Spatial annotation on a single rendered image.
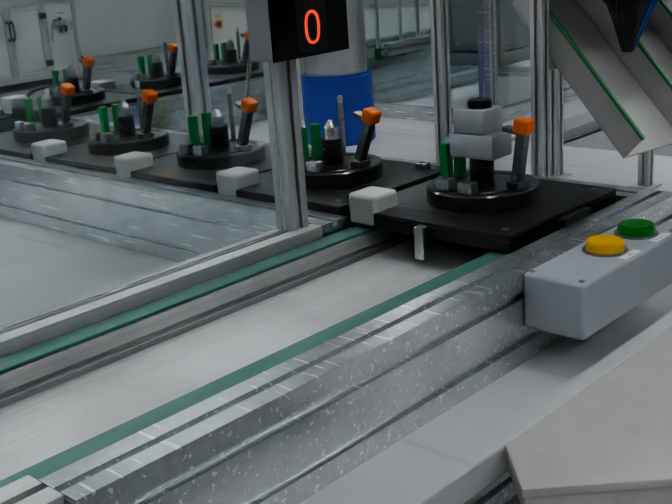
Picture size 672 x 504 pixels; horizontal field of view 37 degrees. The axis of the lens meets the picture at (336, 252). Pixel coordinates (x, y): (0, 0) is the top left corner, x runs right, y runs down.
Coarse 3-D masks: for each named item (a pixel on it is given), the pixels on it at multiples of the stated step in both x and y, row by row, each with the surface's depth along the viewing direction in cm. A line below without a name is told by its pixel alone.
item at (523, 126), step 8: (520, 120) 119; (528, 120) 119; (504, 128) 121; (512, 128) 121; (520, 128) 119; (528, 128) 119; (520, 136) 120; (528, 136) 120; (520, 144) 120; (528, 144) 121; (520, 152) 120; (520, 160) 121; (512, 168) 122; (520, 168) 121; (512, 176) 122; (520, 176) 122
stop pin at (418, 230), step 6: (414, 228) 118; (420, 228) 118; (426, 228) 118; (414, 234) 118; (420, 234) 118; (426, 234) 118; (414, 240) 119; (420, 240) 118; (426, 240) 118; (420, 246) 118; (426, 246) 119; (420, 252) 119; (426, 252) 119; (420, 258) 119; (426, 258) 119
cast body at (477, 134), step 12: (456, 108) 124; (468, 108) 123; (480, 108) 122; (492, 108) 122; (456, 120) 124; (468, 120) 122; (480, 120) 121; (492, 120) 122; (456, 132) 124; (468, 132) 123; (480, 132) 122; (492, 132) 123; (504, 132) 123; (456, 144) 125; (468, 144) 123; (480, 144) 122; (492, 144) 121; (504, 144) 123; (456, 156) 125; (468, 156) 124; (480, 156) 123; (492, 156) 122
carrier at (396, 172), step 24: (312, 144) 146; (336, 144) 141; (312, 168) 138; (336, 168) 139; (360, 168) 138; (384, 168) 146; (408, 168) 145; (432, 168) 144; (312, 192) 136; (336, 192) 135
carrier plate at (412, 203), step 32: (416, 192) 132; (544, 192) 127; (576, 192) 126; (608, 192) 126; (384, 224) 123; (416, 224) 119; (448, 224) 117; (480, 224) 116; (512, 224) 115; (544, 224) 116
